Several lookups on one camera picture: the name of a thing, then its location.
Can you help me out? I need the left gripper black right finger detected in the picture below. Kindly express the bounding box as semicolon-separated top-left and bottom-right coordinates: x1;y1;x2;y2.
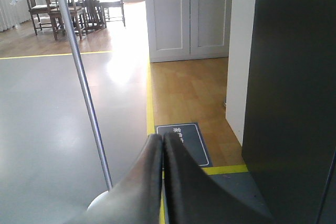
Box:
163;132;272;223

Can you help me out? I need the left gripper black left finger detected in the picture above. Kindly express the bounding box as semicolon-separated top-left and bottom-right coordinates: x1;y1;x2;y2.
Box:
68;134;163;223

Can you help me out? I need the refrigerator door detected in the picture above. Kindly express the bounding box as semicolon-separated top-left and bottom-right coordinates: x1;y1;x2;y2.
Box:
243;0;335;223

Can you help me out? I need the dark floor sign chinese text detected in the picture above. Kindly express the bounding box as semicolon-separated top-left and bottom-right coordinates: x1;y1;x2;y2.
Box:
155;122;213;167

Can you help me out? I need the white cabinet in background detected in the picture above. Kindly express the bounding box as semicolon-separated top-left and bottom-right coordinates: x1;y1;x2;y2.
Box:
145;0;232;62

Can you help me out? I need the wooden chair centre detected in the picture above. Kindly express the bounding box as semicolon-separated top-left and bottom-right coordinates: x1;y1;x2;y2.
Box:
83;0;105;30

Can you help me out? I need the wooden chair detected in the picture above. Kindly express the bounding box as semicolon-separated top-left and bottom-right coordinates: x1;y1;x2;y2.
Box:
99;0;125;27
46;0;87;40
83;0;105;30
26;0;52;35

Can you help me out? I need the wooden chair right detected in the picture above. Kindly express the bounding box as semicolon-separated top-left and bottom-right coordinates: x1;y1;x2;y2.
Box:
99;0;125;27

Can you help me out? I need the wooden chair front left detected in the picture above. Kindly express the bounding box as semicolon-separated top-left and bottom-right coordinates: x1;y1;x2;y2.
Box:
46;0;87;40

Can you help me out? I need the wooden chair far left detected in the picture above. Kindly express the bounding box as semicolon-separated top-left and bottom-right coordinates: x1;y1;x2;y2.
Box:
26;0;52;35

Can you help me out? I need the silver pole stand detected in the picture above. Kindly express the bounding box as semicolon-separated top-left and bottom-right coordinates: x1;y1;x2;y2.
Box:
48;0;114;211

